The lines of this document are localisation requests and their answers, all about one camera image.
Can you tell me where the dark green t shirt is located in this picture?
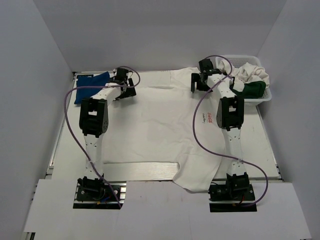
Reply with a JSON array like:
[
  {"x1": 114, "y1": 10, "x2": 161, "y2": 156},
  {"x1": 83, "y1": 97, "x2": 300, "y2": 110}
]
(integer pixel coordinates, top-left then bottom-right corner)
[{"x1": 230, "y1": 81, "x2": 267, "y2": 99}]

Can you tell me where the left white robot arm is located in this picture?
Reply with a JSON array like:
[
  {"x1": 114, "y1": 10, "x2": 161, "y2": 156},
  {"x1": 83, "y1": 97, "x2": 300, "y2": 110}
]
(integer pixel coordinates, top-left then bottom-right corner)
[{"x1": 75, "y1": 66, "x2": 137, "y2": 181}]

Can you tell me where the white t shirt red logo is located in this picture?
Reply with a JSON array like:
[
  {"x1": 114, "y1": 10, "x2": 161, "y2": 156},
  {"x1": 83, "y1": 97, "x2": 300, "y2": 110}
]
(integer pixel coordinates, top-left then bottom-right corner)
[{"x1": 102, "y1": 67, "x2": 232, "y2": 192}]

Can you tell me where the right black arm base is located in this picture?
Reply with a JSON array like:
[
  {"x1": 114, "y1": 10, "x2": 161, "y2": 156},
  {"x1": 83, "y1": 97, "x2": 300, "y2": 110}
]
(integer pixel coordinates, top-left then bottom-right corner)
[{"x1": 208, "y1": 173, "x2": 257, "y2": 213}]

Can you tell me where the white plastic basket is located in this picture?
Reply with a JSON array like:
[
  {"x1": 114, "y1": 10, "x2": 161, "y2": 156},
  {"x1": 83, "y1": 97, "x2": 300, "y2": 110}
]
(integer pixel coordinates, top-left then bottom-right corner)
[{"x1": 215, "y1": 55, "x2": 272, "y2": 106}]

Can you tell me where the folded blue t shirt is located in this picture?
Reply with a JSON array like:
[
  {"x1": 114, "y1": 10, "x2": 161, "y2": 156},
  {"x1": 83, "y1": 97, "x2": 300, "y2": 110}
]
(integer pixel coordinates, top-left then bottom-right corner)
[{"x1": 74, "y1": 71, "x2": 112, "y2": 105}]

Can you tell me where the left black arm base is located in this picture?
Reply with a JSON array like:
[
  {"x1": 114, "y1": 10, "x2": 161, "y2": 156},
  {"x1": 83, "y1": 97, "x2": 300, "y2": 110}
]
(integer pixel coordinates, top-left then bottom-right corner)
[{"x1": 73, "y1": 176, "x2": 126, "y2": 210}]

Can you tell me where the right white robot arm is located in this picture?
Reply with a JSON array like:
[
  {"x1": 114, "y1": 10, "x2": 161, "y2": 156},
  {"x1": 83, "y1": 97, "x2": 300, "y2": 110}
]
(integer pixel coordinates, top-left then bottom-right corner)
[{"x1": 190, "y1": 56, "x2": 250, "y2": 200}]

